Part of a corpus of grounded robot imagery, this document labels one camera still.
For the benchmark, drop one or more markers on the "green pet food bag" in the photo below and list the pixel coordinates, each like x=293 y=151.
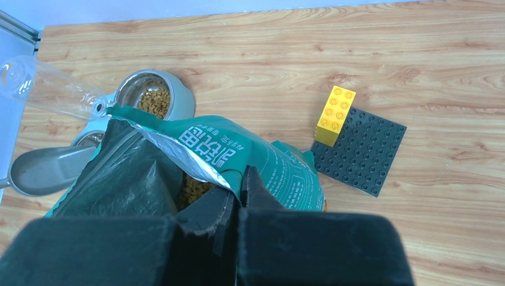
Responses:
x=216 y=150

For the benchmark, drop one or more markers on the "brown pet food kibble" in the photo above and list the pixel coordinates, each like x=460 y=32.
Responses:
x=155 y=101

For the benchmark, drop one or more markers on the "dark grey building baseplate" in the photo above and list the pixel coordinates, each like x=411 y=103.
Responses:
x=363 y=153

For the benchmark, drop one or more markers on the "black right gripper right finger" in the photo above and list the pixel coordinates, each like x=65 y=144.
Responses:
x=277 y=246

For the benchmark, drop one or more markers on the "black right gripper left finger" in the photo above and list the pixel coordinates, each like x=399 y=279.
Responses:
x=195 y=247

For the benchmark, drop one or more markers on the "yellow building block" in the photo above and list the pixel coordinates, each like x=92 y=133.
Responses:
x=333 y=116

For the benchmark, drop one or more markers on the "teal double pet bowl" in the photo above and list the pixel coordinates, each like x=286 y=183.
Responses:
x=182 y=102

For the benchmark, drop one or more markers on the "grey metal food scoop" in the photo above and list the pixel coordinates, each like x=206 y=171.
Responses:
x=45 y=171

